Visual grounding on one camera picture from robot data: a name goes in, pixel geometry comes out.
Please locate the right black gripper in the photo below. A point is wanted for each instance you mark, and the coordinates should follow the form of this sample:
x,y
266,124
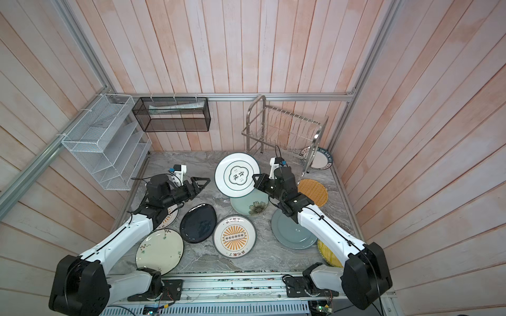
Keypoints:
x,y
261,185

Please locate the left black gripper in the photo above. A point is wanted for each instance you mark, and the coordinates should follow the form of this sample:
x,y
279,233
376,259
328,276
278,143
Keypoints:
x,y
192,194

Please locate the white plate with black emblem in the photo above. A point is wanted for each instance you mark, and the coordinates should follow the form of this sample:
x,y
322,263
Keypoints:
x,y
233,175

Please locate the dark blue oval plate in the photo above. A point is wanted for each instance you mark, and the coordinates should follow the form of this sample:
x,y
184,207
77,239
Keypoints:
x,y
198,224

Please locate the stainless steel dish rack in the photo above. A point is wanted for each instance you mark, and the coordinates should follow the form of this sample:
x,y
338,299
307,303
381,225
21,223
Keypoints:
x,y
294,137

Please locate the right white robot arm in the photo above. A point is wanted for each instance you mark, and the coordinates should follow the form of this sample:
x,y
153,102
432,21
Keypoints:
x,y
365,276

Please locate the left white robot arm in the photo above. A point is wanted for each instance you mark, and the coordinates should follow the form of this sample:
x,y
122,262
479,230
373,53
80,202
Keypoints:
x,y
148,216

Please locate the light green flower plate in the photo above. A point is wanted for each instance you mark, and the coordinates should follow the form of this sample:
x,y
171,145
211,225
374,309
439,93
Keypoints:
x,y
253,203

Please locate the grey green plain plate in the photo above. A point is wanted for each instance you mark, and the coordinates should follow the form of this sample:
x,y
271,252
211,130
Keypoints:
x,y
291,234

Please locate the orange woven plate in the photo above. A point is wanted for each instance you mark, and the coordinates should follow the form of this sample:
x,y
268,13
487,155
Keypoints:
x,y
314,190

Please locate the white plate with lettered rim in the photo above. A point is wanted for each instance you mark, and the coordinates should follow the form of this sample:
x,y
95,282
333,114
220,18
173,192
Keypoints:
x,y
322,160

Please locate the cream floral plate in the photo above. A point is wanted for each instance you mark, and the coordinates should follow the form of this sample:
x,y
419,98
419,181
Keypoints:
x,y
162,251

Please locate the yellow woven plate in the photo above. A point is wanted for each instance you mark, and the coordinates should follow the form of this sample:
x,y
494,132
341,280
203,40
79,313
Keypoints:
x,y
329,257

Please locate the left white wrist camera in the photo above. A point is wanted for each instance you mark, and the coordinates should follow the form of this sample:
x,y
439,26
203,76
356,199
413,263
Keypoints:
x,y
177,173

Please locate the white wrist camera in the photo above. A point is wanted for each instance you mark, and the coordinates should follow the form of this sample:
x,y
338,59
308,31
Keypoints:
x,y
177,173
275,163

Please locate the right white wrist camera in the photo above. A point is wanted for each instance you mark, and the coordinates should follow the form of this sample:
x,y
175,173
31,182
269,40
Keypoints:
x,y
275,163

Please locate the black mesh wall basket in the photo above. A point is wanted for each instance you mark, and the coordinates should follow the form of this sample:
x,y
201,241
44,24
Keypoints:
x,y
173,114

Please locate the white mesh wall shelf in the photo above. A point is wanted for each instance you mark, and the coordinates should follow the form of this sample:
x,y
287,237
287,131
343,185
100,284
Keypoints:
x,y
107,145

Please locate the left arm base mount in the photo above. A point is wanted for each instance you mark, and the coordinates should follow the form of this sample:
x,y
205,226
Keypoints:
x,y
163,289

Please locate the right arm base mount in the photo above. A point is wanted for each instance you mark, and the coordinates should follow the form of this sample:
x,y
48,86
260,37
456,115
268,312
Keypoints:
x,y
301,287

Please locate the aluminium front rail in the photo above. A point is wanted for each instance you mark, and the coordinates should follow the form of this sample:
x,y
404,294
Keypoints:
x,y
233,286

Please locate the horizontal aluminium wall rail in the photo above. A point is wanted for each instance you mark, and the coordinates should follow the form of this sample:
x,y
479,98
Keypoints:
x,y
276,97

